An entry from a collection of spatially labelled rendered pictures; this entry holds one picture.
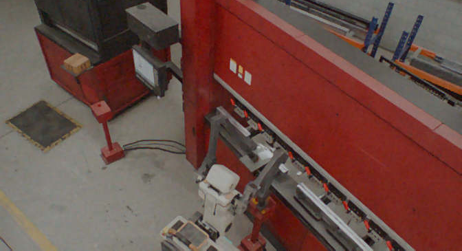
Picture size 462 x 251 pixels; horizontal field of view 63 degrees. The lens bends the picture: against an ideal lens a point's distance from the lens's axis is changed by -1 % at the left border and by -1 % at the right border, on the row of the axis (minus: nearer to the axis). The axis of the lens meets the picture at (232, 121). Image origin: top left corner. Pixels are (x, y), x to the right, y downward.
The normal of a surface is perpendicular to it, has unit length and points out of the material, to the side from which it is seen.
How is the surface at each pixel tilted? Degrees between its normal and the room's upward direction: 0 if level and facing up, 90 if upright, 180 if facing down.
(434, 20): 90
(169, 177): 0
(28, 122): 0
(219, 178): 47
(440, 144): 90
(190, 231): 0
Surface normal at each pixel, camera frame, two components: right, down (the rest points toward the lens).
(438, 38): -0.63, 0.52
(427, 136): -0.80, 0.39
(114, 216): 0.06, -0.72
